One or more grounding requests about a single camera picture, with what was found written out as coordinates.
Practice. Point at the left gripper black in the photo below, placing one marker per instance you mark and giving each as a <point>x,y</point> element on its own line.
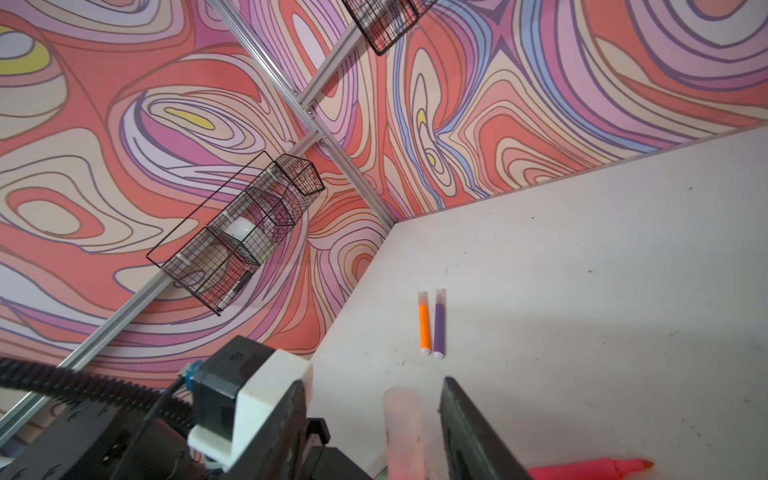
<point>90,441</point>

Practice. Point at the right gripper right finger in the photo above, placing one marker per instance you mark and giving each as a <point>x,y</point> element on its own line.
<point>473,449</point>

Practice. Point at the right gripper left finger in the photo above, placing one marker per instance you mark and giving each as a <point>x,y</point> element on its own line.
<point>276,450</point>

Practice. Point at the translucent pen cap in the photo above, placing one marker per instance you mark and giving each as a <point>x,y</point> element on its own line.
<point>405,445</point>

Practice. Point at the purple pen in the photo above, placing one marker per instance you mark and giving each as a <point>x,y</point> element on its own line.
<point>440,324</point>

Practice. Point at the orange pen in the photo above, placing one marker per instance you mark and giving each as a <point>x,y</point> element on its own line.
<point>424,323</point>

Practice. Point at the pink pen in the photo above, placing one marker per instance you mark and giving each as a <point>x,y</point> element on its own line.
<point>600,469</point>

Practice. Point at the silver tape roll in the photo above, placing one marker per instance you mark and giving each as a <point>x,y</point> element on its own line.
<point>239,233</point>

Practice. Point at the black wire basket left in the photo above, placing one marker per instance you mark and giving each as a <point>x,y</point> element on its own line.
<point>213,253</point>

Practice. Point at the black wire basket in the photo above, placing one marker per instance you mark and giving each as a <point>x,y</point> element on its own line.
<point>213,253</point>
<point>384,22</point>

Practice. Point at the black wire basket back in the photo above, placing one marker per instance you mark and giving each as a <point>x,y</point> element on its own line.
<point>384,22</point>

